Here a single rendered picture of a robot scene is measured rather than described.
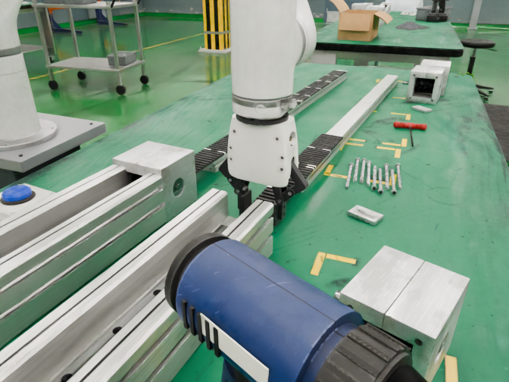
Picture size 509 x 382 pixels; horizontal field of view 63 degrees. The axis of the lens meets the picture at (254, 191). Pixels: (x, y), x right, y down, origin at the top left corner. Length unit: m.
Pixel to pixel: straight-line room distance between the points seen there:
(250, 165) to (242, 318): 0.41
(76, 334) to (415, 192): 0.62
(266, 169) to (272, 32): 0.19
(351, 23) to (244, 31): 2.18
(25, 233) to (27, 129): 0.49
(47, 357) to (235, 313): 0.24
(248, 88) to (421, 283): 0.31
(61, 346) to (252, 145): 0.34
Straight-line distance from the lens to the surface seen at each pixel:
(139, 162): 0.69
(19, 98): 1.05
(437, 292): 0.44
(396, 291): 0.43
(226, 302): 0.22
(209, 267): 0.24
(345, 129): 1.03
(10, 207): 0.70
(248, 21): 0.54
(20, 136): 1.07
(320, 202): 0.75
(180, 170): 0.70
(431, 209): 0.78
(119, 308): 0.47
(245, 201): 0.66
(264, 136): 0.58
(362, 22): 2.70
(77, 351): 0.45
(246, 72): 0.55
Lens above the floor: 1.14
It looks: 28 degrees down
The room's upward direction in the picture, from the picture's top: straight up
